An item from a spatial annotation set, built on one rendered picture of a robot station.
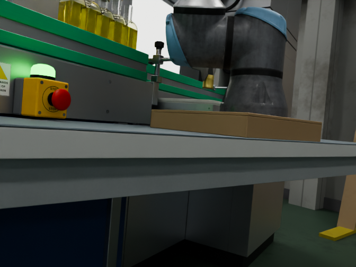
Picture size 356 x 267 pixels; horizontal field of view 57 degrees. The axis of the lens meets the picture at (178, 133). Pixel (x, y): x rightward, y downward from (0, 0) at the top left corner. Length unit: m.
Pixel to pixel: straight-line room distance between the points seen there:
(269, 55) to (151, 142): 0.38
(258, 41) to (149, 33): 0.81
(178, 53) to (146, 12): 0.75
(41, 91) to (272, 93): 0.45
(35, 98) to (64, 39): 0.21
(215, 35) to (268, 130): 0.23
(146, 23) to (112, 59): 0.59
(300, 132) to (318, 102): 2.98
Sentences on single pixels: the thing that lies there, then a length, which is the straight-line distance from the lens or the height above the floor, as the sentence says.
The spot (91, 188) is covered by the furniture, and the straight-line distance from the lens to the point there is 0.46.
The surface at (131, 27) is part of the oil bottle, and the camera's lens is 1.15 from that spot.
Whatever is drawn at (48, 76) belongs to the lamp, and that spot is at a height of 0.83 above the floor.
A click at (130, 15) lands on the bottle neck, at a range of 1.17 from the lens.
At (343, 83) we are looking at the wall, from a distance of 3.87.
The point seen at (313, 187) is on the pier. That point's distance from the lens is 3.73.
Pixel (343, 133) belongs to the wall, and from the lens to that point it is 3.81.
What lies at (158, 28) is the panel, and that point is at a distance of 1.54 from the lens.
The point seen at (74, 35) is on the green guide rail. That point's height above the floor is 0.95.
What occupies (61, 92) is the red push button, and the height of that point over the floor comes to 0.80.
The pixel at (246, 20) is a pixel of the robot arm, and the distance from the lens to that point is 0.75.
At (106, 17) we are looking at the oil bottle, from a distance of 1.06.
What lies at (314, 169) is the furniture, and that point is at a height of 0.68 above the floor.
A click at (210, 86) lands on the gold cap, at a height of 0.89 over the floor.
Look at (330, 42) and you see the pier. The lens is 3.80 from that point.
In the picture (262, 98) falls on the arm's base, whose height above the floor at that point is 0.83.
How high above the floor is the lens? 0.76
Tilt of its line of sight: 2 degrees down
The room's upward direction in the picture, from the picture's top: 5 degrees clockwise
